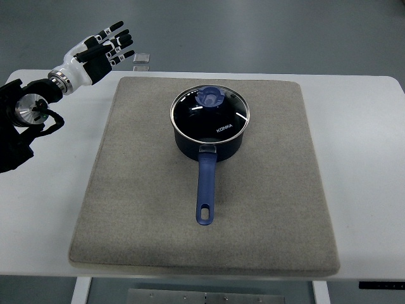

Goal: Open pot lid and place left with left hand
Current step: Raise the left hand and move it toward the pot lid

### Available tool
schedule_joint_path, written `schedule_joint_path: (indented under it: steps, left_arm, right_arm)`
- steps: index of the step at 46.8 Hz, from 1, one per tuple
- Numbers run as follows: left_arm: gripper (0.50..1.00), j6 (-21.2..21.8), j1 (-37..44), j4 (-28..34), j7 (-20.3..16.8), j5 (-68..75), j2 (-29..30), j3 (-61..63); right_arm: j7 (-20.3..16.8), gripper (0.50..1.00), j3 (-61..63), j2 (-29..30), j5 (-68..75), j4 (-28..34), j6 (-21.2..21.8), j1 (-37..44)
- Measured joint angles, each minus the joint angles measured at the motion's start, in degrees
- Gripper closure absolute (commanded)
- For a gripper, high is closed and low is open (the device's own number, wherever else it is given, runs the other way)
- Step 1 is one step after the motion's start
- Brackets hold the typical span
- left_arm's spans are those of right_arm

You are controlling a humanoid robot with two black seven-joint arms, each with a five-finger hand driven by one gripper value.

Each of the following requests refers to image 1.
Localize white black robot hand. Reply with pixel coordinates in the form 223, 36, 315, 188
48, 21, 135, 95

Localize glass pot lid blue knob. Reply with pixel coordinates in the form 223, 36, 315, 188
170, 85, 251, 143

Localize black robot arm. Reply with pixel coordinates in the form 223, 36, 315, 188
1, 79, 66, 173

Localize small clear floor plate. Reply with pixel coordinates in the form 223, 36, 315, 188
133, 53, 150, 63

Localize grey felt mat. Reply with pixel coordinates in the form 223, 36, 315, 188
68, 77, 340, 277

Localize metal plate under table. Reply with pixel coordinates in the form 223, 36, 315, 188
126, 289, 285, 304

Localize black table control panel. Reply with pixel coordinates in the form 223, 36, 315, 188
358, 281, 405, 290

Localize dark blue saucepan blue handle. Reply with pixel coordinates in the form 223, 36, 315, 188
172, 120, 246, 226

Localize white table leg frame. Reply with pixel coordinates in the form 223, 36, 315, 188
70, 277, 92, 304

